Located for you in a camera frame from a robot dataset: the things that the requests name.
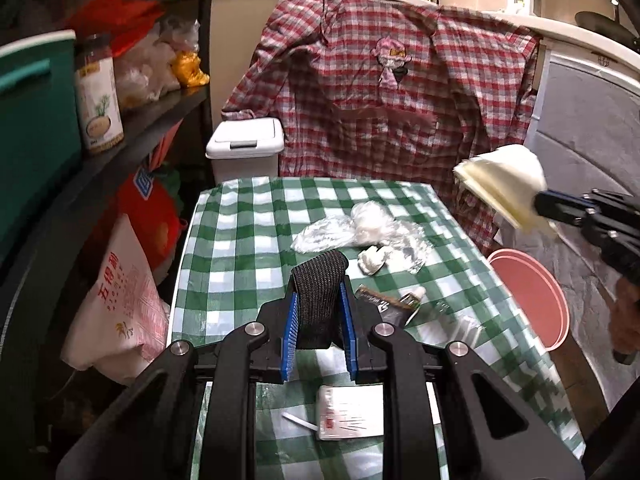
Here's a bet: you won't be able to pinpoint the black metal shelf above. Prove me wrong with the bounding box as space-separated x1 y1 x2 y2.
0 0 216 311

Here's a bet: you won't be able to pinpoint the pink plastic trash bin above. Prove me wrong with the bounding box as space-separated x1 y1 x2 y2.
488 248 570 351

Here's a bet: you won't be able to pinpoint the grey covered appliance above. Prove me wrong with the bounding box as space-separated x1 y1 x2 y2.
501 53 639 408

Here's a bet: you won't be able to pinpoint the white labelled jar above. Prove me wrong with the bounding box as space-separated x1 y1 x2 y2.
74 35 124 154

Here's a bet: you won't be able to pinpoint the right hand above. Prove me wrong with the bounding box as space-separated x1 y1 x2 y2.
608 278 640 356

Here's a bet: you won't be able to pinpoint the clear plastic wrapper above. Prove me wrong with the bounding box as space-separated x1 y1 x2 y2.
408 300 483 349

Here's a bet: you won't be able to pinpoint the red plastic bag on shelf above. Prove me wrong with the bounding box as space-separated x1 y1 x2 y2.
64 0 165 58

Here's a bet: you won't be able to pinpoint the black wok pan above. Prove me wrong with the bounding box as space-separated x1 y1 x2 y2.
575 0 640 53

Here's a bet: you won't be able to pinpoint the green white checkered tablecloth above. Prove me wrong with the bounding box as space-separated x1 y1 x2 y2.
168 177 585 479

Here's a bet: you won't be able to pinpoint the white food bags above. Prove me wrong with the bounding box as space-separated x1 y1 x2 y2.
114 16 201 110

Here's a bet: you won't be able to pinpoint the white lidded trash can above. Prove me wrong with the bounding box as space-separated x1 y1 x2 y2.
205 117 284 183

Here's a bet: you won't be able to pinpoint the red sack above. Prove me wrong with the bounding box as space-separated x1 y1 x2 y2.
96 166 186 284

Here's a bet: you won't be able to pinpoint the black coffee sachet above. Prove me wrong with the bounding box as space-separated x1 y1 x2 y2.
355 285 425 328

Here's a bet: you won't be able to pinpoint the white tissue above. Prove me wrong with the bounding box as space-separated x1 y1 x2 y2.
358 246 387 276

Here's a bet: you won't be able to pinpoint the red white milk carton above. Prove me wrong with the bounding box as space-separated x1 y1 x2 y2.
316 385 384 441

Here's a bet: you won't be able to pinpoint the clear plastic bag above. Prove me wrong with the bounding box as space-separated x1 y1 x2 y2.
292 200 433 274

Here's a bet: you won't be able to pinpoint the green storage box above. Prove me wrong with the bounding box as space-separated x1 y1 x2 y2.
1 30 81 235

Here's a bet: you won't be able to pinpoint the red plaid shirt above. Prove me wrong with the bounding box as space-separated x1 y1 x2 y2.
221 0 539 252

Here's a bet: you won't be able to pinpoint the yellow toy figure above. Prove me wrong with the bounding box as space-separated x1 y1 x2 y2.
170 51 210 88

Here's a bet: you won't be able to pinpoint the white rice bag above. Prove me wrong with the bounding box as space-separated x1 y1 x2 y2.
60 214 169 385

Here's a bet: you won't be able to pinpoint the black sock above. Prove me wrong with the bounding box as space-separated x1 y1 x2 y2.
290 249 348 350

